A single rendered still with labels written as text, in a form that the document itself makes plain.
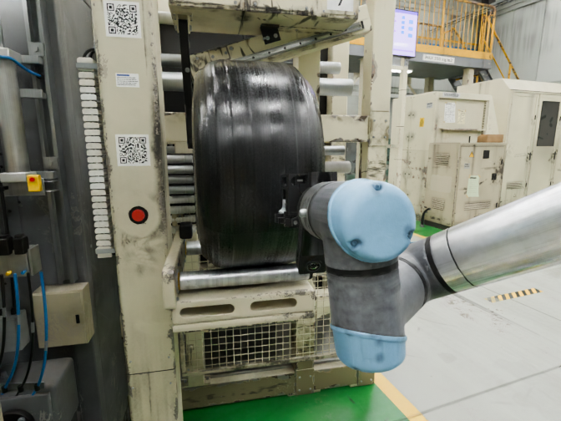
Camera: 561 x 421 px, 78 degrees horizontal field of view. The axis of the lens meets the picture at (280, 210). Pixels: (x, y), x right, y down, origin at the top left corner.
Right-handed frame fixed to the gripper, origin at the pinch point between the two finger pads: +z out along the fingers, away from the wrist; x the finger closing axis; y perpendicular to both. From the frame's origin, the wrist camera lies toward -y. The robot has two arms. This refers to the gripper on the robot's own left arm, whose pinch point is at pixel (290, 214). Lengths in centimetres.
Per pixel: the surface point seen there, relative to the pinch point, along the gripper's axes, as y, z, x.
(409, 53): 170, 350, -244
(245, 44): 55, 62, 0
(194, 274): -15.8, 23.4, 19.1
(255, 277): -17.7, 22.6, 4.2
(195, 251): -15, 50, 20
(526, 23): 498, 890, -992
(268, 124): 18.1, 8.4, 2.3
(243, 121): 18.7, 8.6, 7.5
